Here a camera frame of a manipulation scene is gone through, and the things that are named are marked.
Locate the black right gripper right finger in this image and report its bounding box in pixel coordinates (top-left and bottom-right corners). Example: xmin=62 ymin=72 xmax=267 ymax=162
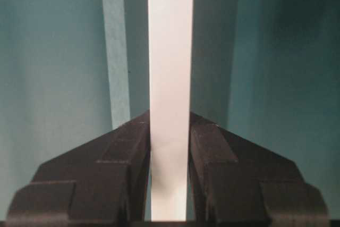
xmin=189 ymin=113 xmax=330 ymax=226

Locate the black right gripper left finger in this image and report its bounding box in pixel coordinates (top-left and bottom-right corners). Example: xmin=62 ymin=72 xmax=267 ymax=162
xmin=5 ymin=112 xmax=150 ymax=226

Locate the white wooden board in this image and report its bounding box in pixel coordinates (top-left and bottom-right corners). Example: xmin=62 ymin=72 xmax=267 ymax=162
xmin=148 ymin=0 xmax=193 ymax=221

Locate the light teal tape strip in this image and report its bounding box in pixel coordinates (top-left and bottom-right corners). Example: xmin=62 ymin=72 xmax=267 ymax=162
xmin=103 ymin=0 xmax=130 ymax=129

